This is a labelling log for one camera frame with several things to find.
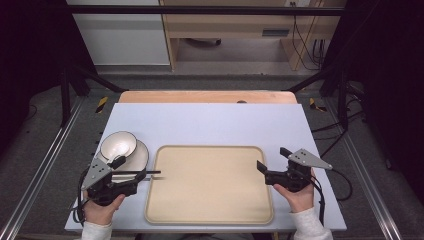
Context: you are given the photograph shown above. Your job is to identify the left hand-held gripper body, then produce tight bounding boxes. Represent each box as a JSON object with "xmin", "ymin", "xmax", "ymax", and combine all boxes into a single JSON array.
[{"xmin": 81, "ymin": 157, "xmax": 138, "ymax": 207}]

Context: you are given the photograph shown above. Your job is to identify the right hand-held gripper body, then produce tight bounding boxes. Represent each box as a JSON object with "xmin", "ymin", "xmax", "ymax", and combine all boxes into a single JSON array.
[{"xmin": 265, "ymin": 148, "xmax": 333, "ymax": 193}]

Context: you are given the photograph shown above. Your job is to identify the person's right hand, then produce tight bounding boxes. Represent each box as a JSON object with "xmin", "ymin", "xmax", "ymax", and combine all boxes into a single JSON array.
[{"xmin": 273, "ymin": 169, "xmax": 316, "ymax": 214}]

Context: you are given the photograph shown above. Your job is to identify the person's left hand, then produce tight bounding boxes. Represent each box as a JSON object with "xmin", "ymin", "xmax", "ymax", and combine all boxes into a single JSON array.
[{"xmin": 82, "ymin": 189, "xmax": 127, "ymax": 226}]

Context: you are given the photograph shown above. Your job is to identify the white plate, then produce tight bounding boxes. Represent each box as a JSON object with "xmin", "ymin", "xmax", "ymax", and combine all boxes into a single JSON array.
[{"xmin": 96, "ymin": 139, "xmax": 150, "ymax": 183}]

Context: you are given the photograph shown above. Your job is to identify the white bowl with dark rim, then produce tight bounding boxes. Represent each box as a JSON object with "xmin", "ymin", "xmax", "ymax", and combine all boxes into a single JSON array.
[{"xmin": 99, "ymin": 130, "xmax": 138, "ymax": 163}]

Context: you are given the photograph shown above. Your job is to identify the yellow black tape strip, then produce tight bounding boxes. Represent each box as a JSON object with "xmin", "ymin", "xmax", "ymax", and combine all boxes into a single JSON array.
[
  {"xmin": 95, "ymin": 96, "xmax": 109, "ymax": 114},
  {"xmin": 308, "ymin": 97, "xmax": 328, "ymax": 113}
]

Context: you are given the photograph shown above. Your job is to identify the beige tray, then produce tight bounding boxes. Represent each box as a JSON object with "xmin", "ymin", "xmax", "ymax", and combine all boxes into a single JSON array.
[{"xmin": 144, "ymin": 144, "xmax": 275, "ymax": 225}]

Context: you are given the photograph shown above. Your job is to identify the black metal stand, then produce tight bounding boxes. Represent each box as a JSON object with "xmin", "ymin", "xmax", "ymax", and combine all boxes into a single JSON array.
[
  {"xmin": 59, "ymin": 64, "xmax": 129, "ymax": 128},
  {"xmin": 288, "ymin": 63, "xmax": 351, "ymax": 131}
]

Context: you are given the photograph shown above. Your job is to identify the wooden table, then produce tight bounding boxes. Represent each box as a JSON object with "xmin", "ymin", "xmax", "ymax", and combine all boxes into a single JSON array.
[{"xmin": 118, "ymin": 90, "xmax": 298, "ymax": 105}]

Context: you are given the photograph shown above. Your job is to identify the white cabinet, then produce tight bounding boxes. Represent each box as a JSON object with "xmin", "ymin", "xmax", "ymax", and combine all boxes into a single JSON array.
[{"xmin": 66, "ymin": 0, "xmax": 171, "ymax": 67}]

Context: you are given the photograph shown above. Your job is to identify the dark curtain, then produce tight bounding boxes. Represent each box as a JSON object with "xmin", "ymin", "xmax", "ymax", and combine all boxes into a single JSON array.
[
  {"xmin": 321, "ymin": 0, "xmax": 424, "ymax": 204},
  {"xmin": 0, "ymin": 0, "xmax": 98, "ymax": 158}
]

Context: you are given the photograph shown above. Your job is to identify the light wooden desk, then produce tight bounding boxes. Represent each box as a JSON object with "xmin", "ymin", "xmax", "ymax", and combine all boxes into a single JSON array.
[{"xmin": 159, "ymin": 0, "xmax": 348, "ymax": 72}]

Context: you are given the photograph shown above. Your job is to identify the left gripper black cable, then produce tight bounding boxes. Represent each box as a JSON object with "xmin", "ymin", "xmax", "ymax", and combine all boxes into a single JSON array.
[{"xmin": 71, "ymin": 166, "xmax": 93, "ymax": 226}]

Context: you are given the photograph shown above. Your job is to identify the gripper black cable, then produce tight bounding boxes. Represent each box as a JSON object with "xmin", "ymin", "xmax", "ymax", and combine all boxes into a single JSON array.
[
  {"xmin": 71, "ymin": 166, "xmax": 93, "ymax": 226},
  {"xmin": 311, "ymin": 176, "xmax": 326, "ymax": 226}
]

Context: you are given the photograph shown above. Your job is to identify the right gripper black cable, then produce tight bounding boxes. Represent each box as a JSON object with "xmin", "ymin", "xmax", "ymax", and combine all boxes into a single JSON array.
[{"xmin": 311, "ymin": 176, "xmax": 326, "ymax": 226}]

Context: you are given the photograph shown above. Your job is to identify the black floor cables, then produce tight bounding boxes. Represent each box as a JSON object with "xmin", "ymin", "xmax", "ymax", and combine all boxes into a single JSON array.
[{"xmin": 311, "ymin": 99, "xmax": 368, "ymax": 158}]

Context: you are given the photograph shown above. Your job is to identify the thin black looped cable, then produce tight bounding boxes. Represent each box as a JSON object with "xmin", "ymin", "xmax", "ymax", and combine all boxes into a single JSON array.
[{"xmin": 330, "ymin": 168, "xmax": 353, "ymax": 202}]

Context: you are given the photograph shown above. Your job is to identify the aluminium rail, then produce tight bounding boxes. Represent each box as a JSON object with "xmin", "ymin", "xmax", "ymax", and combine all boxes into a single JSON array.
[
  {"xmin": 0, "ymin": 96, "xmax": 86, "ymax": 240},
  {"xmin": 324, "ymin": 98, "xmax": 404, "ymax": 240}
]

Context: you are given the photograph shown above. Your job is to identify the bundle of black wall cables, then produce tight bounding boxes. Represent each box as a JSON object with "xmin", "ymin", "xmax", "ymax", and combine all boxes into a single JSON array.
[{"xmin": 289, "ymin": 1, "xmax": 328, "ymax": 72}]

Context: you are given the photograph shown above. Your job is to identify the black horizontal frame bar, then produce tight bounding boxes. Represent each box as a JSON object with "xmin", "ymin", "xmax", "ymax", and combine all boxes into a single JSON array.
[{"xmin": 68, "ymin": 4, "xmax": 346, "ymax": 17}]

